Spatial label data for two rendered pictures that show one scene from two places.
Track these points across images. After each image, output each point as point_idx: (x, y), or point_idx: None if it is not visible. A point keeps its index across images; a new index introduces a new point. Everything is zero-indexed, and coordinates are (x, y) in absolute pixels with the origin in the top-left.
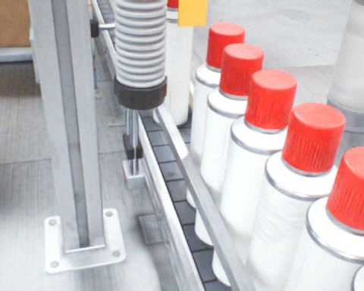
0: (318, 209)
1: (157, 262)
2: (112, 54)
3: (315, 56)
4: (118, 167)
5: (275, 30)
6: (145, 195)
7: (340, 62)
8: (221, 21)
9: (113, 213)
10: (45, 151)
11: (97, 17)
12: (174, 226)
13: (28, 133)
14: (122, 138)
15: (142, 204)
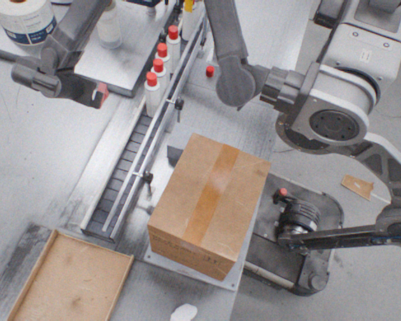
0: None
1: (205, 44)
2: (161, 127)
3: (36, 103)
4: (195, 77)
5: (14, 144)
6: (194, 63)
7: (117, 26)
8: (35, 176)
9: (207, 60)
10: (214, 95)
11: (138, 182)
12: (201, 35)
13: (216, 107)
14: (185, 89)
15: (197, 60)
